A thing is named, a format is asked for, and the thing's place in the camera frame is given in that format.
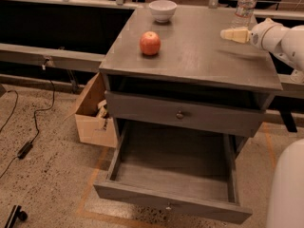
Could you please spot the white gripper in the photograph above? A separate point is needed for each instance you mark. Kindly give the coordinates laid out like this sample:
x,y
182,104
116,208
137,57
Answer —
x,y
260,36

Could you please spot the clear plastic water bottle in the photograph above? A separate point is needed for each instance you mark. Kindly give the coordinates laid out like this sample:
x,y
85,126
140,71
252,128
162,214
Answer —
x,y
244,13

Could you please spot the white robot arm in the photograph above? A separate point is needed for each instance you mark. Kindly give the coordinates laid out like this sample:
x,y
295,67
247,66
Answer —
x,y
286,201

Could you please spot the grey wooden drawer cabinet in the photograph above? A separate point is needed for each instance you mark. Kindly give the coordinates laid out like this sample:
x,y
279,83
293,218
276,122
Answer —
x,y
193,65

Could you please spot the closed grey top drawer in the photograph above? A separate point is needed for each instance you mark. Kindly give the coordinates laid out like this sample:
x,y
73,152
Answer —
x,y
207,117

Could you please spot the open grey middle drawer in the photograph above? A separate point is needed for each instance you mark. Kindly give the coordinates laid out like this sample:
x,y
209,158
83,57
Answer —
x,y
175,169

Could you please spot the white ceramic bowl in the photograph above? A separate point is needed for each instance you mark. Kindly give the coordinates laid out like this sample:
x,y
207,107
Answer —
x,y
162,10

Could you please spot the red apple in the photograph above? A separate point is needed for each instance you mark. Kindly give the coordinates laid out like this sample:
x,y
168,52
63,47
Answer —
x,y
150,43

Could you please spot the cardboard box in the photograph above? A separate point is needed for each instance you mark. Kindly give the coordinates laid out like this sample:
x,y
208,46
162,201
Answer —
x,y
92,128

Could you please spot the black caster wheel base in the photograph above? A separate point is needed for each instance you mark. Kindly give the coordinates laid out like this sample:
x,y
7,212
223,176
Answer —
x,y
15,214

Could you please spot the grey metal rail beam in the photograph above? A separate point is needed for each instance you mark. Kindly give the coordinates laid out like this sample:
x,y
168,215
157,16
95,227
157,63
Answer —
x,y
59,58

